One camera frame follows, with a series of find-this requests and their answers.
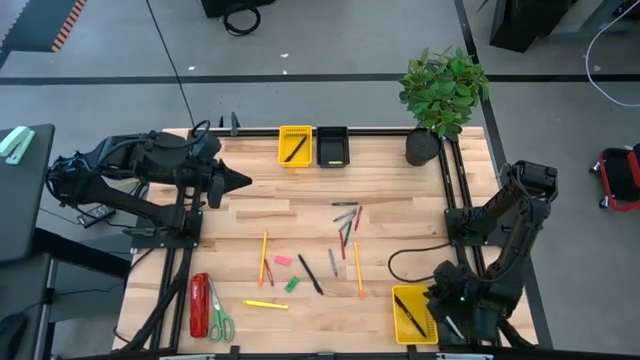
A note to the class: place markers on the yellow pencil with orange tip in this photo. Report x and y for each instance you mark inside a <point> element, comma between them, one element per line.
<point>358,270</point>
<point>263,258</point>

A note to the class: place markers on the black power adapter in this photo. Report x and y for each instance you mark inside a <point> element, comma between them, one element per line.
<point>95,216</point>

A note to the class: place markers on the mint green stapler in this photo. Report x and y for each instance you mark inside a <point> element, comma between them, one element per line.
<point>15,145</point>

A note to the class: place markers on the yellow mesh plastic bin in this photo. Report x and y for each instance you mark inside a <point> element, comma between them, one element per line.
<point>287,165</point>
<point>425,300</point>

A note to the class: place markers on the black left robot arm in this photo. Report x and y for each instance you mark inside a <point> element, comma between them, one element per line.
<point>150,160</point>

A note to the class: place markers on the black mesh plastic bin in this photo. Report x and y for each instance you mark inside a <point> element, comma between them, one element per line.
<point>332,145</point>
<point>450,341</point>

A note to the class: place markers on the black clamp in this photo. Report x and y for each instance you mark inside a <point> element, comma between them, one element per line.
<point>234,125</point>

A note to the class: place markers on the dark green crayon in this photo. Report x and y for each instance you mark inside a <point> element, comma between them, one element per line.
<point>345,203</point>

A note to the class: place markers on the black box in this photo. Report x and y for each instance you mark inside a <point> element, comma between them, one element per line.
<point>215,6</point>

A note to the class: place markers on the black cabinet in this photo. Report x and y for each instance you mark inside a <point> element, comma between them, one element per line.
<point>525,22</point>

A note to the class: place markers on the black side table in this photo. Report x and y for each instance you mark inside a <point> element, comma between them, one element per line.
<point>25,210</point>

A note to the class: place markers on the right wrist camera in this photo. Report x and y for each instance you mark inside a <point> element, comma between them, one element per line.
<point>450,275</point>

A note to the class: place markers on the red and black cart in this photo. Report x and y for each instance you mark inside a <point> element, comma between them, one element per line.
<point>620,180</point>

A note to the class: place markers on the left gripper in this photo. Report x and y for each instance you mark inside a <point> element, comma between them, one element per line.
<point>216,185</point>

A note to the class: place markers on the green potted plant black pot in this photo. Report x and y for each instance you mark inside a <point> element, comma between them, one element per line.
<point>442,90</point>

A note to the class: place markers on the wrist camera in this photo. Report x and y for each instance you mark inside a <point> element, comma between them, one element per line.
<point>206,147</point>
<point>450,275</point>

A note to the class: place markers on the black pen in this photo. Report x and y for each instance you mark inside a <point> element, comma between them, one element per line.
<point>410,316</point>
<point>296,149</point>
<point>310,274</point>

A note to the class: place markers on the red stapler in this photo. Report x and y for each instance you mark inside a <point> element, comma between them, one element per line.
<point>199,305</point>

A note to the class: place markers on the dark red crayon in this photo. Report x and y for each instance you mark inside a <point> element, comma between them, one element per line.
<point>269,272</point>

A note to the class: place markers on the pink eraser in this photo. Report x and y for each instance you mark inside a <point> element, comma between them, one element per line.
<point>282,260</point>

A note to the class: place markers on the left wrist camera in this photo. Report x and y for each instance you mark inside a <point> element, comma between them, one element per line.
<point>206,147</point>

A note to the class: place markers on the black aluminium table frame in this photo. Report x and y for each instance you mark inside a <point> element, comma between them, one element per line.
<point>380,132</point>

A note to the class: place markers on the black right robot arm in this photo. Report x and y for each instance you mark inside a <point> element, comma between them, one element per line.
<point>530,177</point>

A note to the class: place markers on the black mat orange stripes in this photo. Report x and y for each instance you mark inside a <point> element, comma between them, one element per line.
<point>40,25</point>

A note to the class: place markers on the yellow marker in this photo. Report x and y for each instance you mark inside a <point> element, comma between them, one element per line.
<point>265,304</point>

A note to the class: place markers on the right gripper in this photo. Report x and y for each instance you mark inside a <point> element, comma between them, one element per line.
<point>490,310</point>

